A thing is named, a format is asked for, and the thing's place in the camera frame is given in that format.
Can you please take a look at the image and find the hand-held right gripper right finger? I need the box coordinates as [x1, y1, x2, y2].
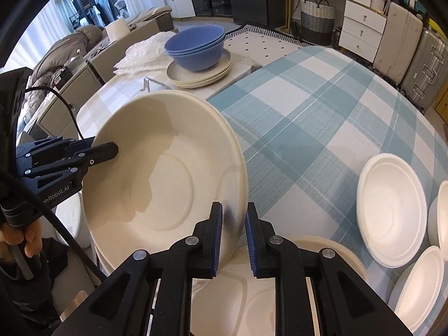
[244, 202, 414, 336]

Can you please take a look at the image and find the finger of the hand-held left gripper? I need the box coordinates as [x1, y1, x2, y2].
[17, 138, 120, 173]
[19, 163, 90, 190]

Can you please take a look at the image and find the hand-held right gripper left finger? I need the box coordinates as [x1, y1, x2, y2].
[52, 201, 223, 336]

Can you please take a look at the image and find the cream round plate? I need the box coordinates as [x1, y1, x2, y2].
[93, 235, 367, 336]
[82, 90, 248, 274]
[170, 64, 233, 89]
[168, 59, 233, 85]
[166, 49, 232, 80]

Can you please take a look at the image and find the ridged white paper bowl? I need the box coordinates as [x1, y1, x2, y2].
[387, 246, 446, 334]

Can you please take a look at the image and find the person's left hand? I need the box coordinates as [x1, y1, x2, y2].
[0, 218, 43, 258]

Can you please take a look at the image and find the grey blanket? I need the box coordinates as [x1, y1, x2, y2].
[19, 24, 104, 113]

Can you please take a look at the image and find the white sheer curtain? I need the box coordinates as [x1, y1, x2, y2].
[7, 0, 76, 69]

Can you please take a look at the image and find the white plastic wrap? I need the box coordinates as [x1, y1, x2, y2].
[113, 31, 177, 76]

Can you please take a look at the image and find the white paper roll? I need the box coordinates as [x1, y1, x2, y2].
[106, 19, 127, 41]

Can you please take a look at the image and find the blue bowl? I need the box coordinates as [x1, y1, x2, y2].
[166, 36, 225, 62]
[168, 41, 225, 71]
[164, 24, 225, 57]

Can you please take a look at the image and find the teal plaid tablecloth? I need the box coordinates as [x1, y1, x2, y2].
[206, 45, 448, 323]

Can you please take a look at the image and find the beige sofa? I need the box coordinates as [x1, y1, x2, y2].
[86, 7, 176, 85]

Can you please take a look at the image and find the deep white paper bowl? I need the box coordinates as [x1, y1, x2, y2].
[356, 153, 428, 269]

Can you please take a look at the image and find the white dotted rug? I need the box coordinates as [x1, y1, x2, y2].
[224, 24, 310, 74]

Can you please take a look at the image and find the dark glass fridge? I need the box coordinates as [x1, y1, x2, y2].
[206, 0, 286, 30]

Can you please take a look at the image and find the woven grey white basket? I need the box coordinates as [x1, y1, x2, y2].
[299, 0, 333, 46]

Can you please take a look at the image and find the white drawer desk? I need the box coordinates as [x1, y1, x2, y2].
[276, 0, 388, 55]

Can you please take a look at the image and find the silver suitcase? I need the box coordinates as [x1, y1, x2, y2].
[401, 28, 448, 113]

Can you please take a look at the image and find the beige suitcase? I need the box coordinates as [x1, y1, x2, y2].
[373, 2, 424, 90]

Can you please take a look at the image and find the thin black cable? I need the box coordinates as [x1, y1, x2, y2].
[24, 87, 85, 140]

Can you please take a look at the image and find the thick black cable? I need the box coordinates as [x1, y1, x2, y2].
[0, 175, 107, 282]

